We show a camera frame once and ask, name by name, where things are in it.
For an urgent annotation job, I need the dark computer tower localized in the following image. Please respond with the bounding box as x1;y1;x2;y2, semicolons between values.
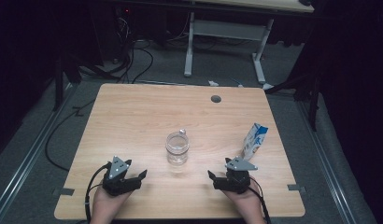
113;4;135;62

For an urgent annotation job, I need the long black floor cable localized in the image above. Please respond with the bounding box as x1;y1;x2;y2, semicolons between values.
44;99;97;172

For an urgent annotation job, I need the person's left hand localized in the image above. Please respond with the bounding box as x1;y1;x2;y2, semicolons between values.
90;186;134;224

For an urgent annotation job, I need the clear glass jar with lid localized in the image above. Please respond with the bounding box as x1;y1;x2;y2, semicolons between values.
165;128;191;171

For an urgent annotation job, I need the right hand-held gripper black cable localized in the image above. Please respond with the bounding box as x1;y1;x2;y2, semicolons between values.
247;176;273;224

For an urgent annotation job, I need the metal floor rail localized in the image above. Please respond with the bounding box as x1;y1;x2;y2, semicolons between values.
0;83;79;218
296;99;357;224

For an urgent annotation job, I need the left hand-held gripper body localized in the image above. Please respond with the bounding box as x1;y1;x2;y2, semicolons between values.
102;155;143;197

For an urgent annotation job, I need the hand-held gripper black cable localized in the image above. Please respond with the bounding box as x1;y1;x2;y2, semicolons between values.
247;176;273;224
84;162;110;224

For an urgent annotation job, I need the white and blue pouch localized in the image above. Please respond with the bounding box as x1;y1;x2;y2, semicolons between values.
241;122;269;161

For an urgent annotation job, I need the black stand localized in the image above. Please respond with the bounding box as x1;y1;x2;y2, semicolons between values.
52;52;85;112
267;71;322;132

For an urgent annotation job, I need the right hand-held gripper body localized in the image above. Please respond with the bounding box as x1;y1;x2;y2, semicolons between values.
213;156;259;195

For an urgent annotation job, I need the white-framed desk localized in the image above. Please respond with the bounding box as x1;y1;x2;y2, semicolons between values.
183;0;315;91

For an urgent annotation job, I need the person's right hand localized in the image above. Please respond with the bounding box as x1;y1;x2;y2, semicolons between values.
221;177;266;224

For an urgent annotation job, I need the curved black floor cable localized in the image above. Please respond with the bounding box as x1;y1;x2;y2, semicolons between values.
132;46;155;84

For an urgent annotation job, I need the left hand-held gripper black cable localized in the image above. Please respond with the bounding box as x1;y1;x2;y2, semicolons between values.
84;162;110;224

